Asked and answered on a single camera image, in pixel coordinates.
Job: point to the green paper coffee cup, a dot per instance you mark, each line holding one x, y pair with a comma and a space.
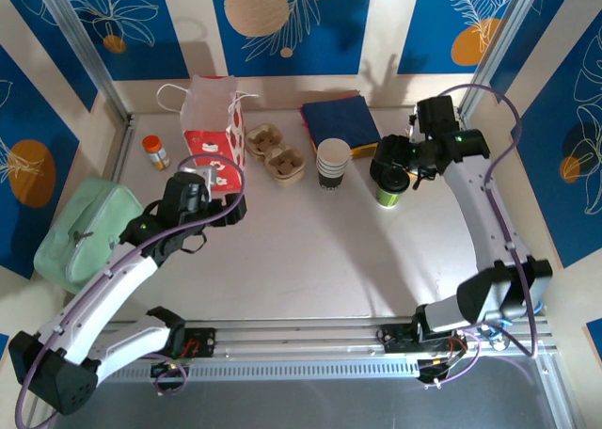
388, 198

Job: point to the red white paper gift bag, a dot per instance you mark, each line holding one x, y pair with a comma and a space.
214, 128

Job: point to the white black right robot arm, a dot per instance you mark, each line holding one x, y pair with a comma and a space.
475, 203

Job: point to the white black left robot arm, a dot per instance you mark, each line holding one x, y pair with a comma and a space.
103, 292

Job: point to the stack of white paper cups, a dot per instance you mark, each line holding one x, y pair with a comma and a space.
333, 154

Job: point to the orange-lid small bottle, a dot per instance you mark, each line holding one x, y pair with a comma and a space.
156, 154

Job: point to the stacked cardboard cup carriers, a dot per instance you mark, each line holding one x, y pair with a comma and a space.
277, 158

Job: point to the stack of coloured paper napkins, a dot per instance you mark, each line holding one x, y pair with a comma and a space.
338, 118

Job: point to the mint green zip pouch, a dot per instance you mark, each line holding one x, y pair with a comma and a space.
75, 231

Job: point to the aluminium side rail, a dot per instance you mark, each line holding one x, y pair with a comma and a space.
126, 142

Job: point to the aluminium frame post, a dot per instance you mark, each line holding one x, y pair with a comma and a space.
84, 52
494, 48

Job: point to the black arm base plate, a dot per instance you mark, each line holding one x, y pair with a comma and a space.
200, 343
397, 339

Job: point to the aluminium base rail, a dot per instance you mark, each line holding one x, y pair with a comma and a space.
301, 342

